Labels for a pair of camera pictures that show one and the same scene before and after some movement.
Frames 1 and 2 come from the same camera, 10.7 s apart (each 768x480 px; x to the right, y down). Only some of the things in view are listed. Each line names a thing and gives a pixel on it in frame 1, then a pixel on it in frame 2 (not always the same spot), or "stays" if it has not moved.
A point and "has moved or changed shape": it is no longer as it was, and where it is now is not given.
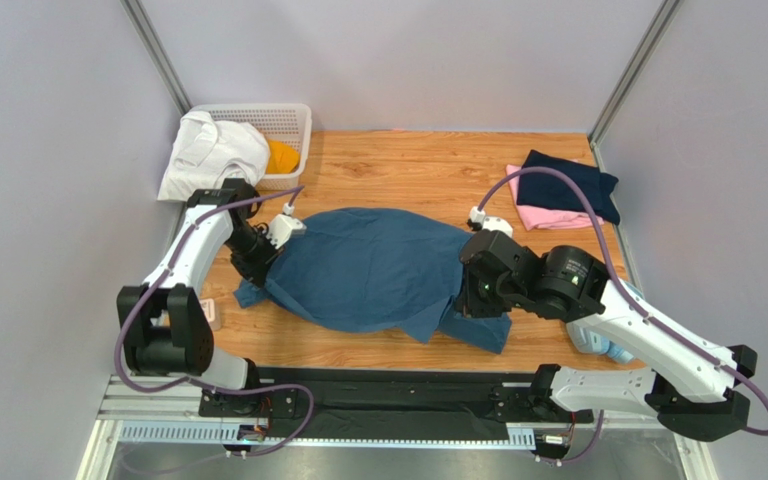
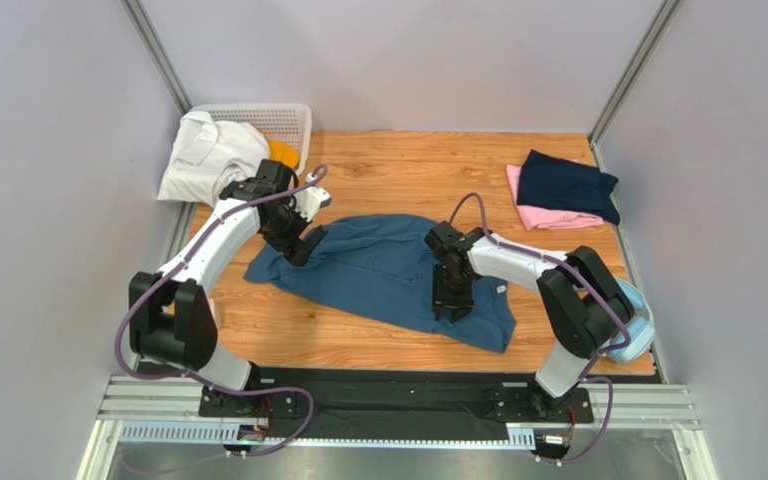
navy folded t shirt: (546, 189) stays
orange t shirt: (284, 158) stays
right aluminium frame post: (657, 30) stays
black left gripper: (256, 271) → (296, 255)
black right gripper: (475, 292) → (452, 292)
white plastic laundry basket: (285, 121) stays
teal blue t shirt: (376, 271) has moved or changed shape
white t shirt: (207, 151) stays
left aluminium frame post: (158, 55) stays
